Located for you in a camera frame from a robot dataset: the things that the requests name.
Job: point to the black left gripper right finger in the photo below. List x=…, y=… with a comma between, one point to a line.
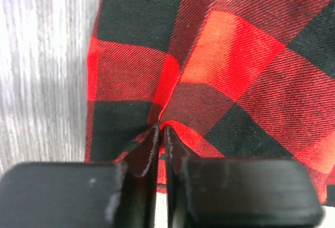
x=236, y=192

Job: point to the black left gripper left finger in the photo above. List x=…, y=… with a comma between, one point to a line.
x=117, y=194

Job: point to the red black plaid shirt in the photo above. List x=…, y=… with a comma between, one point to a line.
x=231, y=77

